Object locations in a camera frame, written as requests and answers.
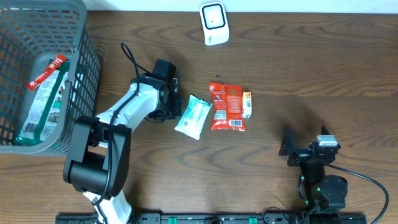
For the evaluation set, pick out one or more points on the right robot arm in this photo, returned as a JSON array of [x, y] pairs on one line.
[[324, 194]]

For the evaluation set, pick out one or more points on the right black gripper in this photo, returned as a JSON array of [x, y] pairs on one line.
[[288, 145]]

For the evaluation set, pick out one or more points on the dark green flat package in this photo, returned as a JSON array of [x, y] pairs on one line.
[[44, 113]]

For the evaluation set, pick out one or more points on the small orange white box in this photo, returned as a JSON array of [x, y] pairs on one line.
[[247, 104]]

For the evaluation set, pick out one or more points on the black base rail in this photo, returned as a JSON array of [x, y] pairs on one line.
[[270, 218]]

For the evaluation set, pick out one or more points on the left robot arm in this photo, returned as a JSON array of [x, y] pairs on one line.
[[97, 160]]

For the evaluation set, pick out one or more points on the red snack bag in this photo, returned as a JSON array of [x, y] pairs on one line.
[[228, 106]]

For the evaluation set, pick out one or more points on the grey plastic mesh basket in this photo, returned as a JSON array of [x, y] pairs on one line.
[[33, 33]]

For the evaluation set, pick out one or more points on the light green wipes pack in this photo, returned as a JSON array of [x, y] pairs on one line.
[[194, 117]]

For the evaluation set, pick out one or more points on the white barcode scanner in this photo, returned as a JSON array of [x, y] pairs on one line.
[[214, 23]]

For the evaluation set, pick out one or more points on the red stick sachet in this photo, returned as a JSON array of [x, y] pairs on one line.
[[53, 65]]

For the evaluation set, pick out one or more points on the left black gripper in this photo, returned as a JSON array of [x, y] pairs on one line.
[[163, 118]]

